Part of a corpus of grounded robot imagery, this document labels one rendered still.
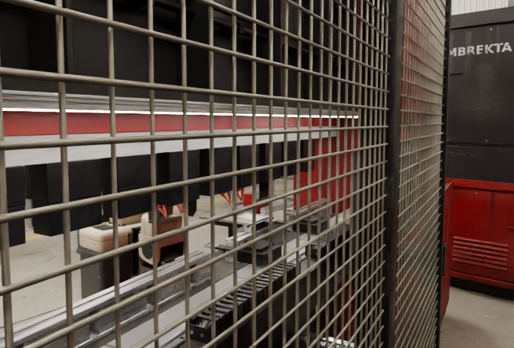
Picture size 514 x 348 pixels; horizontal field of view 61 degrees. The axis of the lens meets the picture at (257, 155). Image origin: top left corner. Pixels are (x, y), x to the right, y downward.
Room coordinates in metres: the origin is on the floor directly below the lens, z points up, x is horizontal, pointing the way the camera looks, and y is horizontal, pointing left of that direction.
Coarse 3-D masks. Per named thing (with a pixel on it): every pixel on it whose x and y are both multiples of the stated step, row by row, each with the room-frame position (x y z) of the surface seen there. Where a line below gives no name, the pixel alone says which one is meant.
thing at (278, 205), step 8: (272, 184) 6.12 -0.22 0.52; (232, 192) 5.46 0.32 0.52; (272, 192) 6.12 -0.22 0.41; (232, 200) 5.46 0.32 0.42; (280, 200) 5.93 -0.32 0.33; (288, 200) 5.92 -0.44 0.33; (232, 208) 5.46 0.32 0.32; (264, 208) 5.41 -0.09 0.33; (272, 208) 5.40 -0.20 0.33; (280, 208) 5.29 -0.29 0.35
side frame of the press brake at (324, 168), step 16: (432, 0) 2.34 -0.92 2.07; (416, 48) 2.38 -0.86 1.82; (416, 64) 2.38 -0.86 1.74; (400, 128) 2.41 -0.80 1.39; (416, 128) 2.37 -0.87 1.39; (336, 144) 2.60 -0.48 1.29; (336, 160) 2.60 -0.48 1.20; (304, 176) 2.70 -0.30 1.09; (304, 192) 2.70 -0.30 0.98; (400, 240) 2.41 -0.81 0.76; (400, 272) 2.40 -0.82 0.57; (352, 304) 2.54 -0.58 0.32; (352, 320) 2.54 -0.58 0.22; (352, 336) 2.54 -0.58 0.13
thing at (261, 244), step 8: (264, 240) 1.42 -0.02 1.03; (216, 248) 1.44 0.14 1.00; (224, 248) 1.43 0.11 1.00; (232, 248) 1.43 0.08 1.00; (248, 248) 1.34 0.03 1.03; (256, 248) 1.33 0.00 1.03; (264, 248) 1.34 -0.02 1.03; (272, 248) 1.37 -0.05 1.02; (280, 248) 1.40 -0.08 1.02; (240, 256) 1.34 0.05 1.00; (248, 256) 1.33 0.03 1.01; (256, 256) 1.31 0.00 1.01; (264, 256) 1.30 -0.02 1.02; (272, 256) 1.35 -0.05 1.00; (280, 256) 1.40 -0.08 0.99; (256, 264) 1.31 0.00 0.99; (264, 264) 1.30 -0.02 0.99
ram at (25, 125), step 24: (24, 120) 0.91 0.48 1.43; (48, 120) 0.95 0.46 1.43; (72, 120) 1.01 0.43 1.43; (96, 120) 1.07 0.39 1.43; (120, 120) 1.13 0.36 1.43; (144, 120) 1.21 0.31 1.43; (168, 120) 1.29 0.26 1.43; (192, 120) 1.39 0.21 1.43; (216, 120) 1.51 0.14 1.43; (240, 120) 1.64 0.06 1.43; (264, 120) 1.80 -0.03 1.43; (288, 120) 2.01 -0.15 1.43; (312, 120) 2.25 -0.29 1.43; (336, 120) 2.57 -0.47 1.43; (120, 144) 1.13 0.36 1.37; (144, 144) 1.20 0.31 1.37; (168, 144) 1.29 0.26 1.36; (192, 144) 1.39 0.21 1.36; (216, 144) 1.51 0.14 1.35; (240, 144) 1.64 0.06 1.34
